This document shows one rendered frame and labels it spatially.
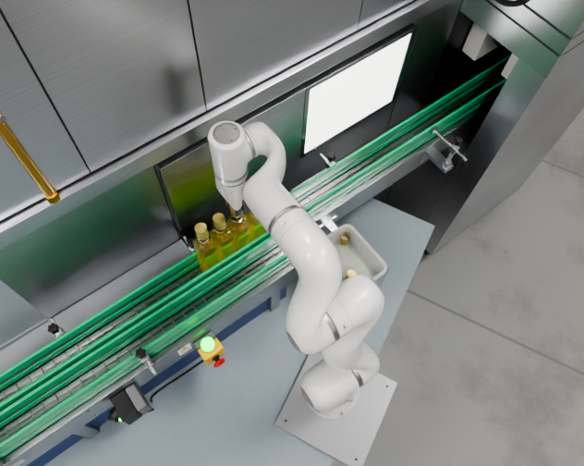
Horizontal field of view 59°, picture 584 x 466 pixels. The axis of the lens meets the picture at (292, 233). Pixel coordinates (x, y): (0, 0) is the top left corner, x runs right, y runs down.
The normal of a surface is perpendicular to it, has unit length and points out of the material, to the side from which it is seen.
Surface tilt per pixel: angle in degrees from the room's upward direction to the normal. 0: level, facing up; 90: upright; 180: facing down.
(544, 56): 90
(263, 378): 0
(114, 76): 90
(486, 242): 0
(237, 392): 0
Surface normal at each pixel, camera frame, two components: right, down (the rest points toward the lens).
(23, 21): 0.60, 0.72
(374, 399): 0.01, -0.40
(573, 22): -0.80, 0.52
